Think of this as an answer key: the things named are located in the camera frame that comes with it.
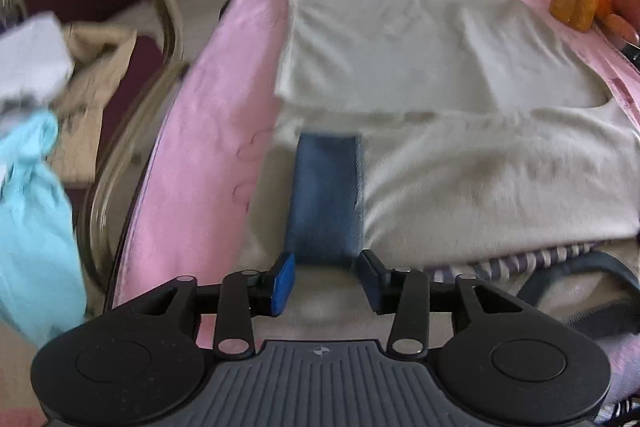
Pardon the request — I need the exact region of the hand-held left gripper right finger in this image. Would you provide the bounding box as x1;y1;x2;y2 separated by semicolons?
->
355;249;527;360

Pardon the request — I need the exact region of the beige cloth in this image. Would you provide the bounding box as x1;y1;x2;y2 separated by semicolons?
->
49;21;139;186

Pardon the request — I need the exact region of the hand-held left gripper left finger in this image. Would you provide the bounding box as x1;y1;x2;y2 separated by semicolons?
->
120;251;297;361

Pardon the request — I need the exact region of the small orange fruit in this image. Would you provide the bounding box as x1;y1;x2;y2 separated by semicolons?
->
596;0;640;44

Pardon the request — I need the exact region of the white cloth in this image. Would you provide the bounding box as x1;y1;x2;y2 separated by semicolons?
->
0;11;77;114

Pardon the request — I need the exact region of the dark strap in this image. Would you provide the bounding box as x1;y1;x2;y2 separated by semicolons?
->
517;251;640;304

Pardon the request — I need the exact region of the striped cloth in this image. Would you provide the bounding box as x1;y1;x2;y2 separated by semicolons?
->
424;240;617;284

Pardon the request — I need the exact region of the cream garment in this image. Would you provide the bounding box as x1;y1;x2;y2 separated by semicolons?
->
235;0;640;349

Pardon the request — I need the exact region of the wooden chair frame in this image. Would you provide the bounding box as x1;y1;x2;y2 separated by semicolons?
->
79;0;192;299

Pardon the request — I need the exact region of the pink blanket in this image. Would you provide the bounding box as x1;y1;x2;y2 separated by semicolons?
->
102;0;640;427

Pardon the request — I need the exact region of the light blue cloth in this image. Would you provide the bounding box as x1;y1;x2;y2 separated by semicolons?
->
0;111;89;349

